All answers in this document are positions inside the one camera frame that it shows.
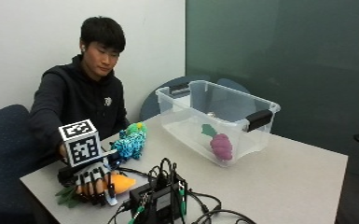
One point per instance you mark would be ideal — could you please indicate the orange carrot soft toy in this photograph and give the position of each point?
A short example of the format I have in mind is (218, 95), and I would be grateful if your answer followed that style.
(123, 183)

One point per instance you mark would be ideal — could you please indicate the white cube with black markers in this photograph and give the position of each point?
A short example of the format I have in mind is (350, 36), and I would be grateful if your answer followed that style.
(82, 146)

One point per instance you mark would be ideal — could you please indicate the blue green knitted soft toy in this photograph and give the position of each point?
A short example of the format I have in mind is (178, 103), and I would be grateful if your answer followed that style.
(130, 143)

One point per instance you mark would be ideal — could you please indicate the black electronics box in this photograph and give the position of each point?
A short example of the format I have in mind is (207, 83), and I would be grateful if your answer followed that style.
(160, 199)

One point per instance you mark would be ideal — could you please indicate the person in black hoodie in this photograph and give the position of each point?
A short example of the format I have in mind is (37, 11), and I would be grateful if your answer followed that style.
(79, 99)

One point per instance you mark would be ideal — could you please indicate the purple grape soft toy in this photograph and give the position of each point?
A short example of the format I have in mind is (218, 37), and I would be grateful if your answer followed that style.
(222, 146)

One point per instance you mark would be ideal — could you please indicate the clear plastic storage bin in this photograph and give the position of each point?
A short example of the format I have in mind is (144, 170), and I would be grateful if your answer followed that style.
(230, 105)

